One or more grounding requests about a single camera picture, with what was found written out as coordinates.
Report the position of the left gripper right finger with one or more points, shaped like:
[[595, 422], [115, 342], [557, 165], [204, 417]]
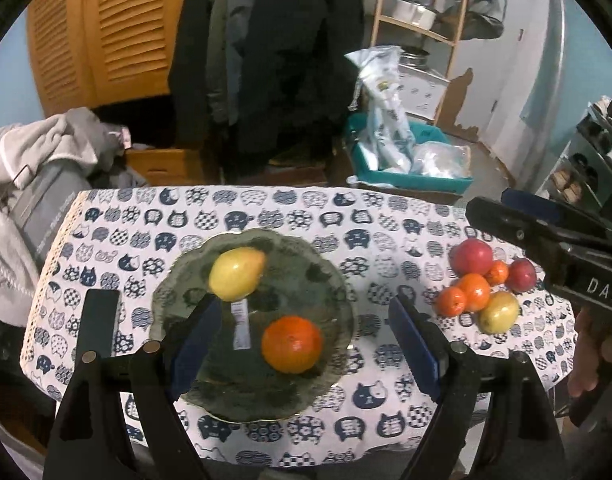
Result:
[[520, 440]]

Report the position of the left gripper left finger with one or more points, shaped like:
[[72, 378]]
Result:
[[89, 438]]

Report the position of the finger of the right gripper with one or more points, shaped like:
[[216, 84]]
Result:
[[492, 217], [536, 206]]

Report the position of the large red apple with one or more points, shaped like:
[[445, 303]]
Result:
[[471, 256]]

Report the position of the medium orange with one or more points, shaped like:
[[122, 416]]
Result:
[[476, 290]]

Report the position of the large orange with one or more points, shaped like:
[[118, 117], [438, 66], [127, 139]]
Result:
[[292, 345]]

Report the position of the right hand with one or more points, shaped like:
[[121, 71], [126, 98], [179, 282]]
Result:
[[589, 352]]

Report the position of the small tangerine top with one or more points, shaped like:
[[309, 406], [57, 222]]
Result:
[[497, 274]]

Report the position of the small tangerine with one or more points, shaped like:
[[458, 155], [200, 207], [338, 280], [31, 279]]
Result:
[[450, 302], [497, 274]]

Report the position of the shoe rack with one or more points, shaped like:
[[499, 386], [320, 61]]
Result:
[[582, 174]]

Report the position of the small tangerine left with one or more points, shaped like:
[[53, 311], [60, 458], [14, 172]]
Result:
[[450, 302]]

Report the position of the yellow green apple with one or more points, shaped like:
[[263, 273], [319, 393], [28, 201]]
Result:
[[500, 313]]

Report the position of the cat pattern tablecloth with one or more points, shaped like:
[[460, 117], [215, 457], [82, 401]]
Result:
[[382, 244]]

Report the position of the clear plastic bag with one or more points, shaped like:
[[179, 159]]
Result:
[[441, 160]]

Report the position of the white rice bag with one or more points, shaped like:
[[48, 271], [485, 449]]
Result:
[[386, 141]]

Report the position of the teal cardboard box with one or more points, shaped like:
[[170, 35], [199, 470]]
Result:
[[355, 125]]

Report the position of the white patterned storage box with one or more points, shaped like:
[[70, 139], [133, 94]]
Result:
[[422, 91]]

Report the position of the green glass plate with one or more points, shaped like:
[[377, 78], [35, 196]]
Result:
[[238, 385]]

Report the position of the wooden shelf rack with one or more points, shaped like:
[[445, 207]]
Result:
[[443, 37]]

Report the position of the yellow lemon-like pear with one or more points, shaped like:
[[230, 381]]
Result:
[[235, 274]]

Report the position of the white pot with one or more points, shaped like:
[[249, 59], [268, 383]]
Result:
[[414, 13]]

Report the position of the grey white clothes pile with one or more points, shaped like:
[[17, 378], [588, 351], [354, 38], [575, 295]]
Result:
[[43, 166]]

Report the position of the wooden drawer box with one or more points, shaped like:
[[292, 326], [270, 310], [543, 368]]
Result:
[[169, 166]]

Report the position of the hanging dark coats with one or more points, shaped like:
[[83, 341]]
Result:
[[263, 81]]

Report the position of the wooden louvered door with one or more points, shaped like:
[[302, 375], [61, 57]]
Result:
[[98, 52]]

